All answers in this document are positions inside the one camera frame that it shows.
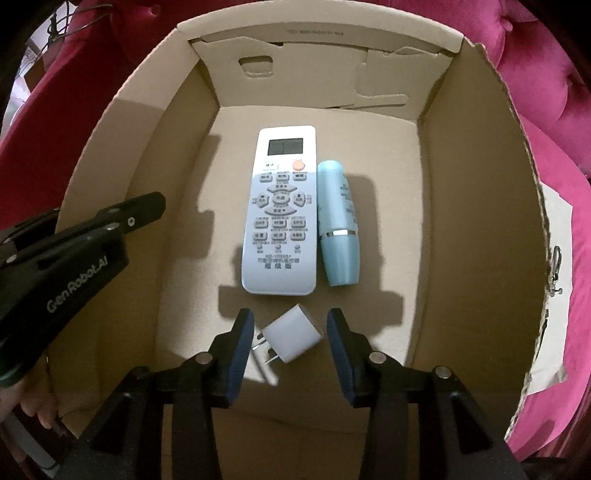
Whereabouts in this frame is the light blue tube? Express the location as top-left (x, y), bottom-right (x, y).
top-left (316, 160), bottom-right (360, 287)

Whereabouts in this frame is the red tufted velvet sofa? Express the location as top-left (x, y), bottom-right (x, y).
top-left (0, 0), bottom-right (591, 462)

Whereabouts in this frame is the cardboard box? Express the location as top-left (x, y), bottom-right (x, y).
top-left (44, 4), bottom-right (562, 464)

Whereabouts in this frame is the small white charger plug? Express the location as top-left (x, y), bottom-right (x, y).
top-left (250, 305), bottom-right (324, 371)

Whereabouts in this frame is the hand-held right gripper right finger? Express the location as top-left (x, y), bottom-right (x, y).
top-left (327, 308), bottom-right (518, 480)

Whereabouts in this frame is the metal keychain with carabiner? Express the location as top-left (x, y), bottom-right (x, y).
top-left (549, 246), bottom-right (565, 296)

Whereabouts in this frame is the person's left hand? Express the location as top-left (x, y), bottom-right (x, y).
top-left (18, 357), bottom-right (61, 432)

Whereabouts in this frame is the brown paper sheet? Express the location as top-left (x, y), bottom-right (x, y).
top-left (526, 182), bottom-right (576, 398)

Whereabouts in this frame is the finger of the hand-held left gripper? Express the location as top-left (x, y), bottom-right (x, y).
top-left (69, 193), bottom-right (166, 241)
top-left (0, 209), bottom-right (63, 252)

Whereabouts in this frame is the white remote control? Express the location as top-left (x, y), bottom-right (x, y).
top-left (241, 124), bottom-right (320, 296)

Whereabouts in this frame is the black cable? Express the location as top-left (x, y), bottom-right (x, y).
top-left (46, 0), bottom-right (114, 43)

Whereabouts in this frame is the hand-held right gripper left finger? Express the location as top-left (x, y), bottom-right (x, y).
top-left (58, 308), bottom-right (256, 480)

